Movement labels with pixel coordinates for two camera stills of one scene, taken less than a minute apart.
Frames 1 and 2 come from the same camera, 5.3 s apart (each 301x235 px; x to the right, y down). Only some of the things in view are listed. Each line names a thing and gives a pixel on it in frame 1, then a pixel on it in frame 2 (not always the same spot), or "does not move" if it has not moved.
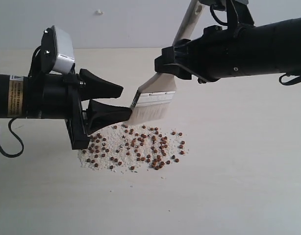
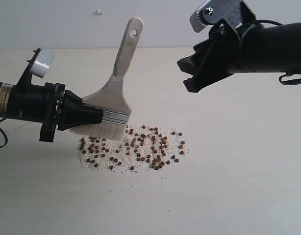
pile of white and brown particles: x=134 y=147 does not move
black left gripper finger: x=99 y=115 -> x=74 y=112
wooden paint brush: x=153 y=101 -> x=113 y=99
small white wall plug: x=99 y=12 does not move
